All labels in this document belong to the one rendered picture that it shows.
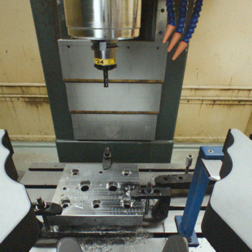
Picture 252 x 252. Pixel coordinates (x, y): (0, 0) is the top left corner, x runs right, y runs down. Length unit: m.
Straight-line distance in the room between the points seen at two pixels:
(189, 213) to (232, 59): 1.10
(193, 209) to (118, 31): 0.50
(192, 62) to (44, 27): 0.89
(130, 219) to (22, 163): 1.08
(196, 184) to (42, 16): 0.88
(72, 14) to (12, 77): 1.16
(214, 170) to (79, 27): 0.41
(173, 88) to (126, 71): 0.26
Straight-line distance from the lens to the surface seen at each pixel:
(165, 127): 1.12
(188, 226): 0.70
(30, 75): 1.48
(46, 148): 1.67
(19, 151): 1.72
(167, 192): 0.69
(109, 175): 0.75
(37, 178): 0.94
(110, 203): 0.67
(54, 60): 1.02
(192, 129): 1.61
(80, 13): 0.41
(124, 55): 0.91
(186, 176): 0.82
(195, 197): 0.60
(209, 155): 0.51
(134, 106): 0.99
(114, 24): 0.40
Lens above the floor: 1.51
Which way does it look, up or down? 30 degrees down
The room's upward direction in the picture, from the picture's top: 1 degrees clockwise
